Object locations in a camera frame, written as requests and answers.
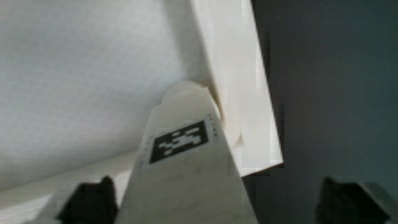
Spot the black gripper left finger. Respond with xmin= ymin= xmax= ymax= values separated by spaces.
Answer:
xmin=57 ymin=176 xmax=119 ymax=224

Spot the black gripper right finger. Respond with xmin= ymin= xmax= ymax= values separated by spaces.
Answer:
xmin=315 ymin=177 xmax=398 ymax=224

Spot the white desk tabletop tray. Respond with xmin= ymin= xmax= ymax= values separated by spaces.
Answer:
xmin=0 ymin=0 xmax=283 ymax=224

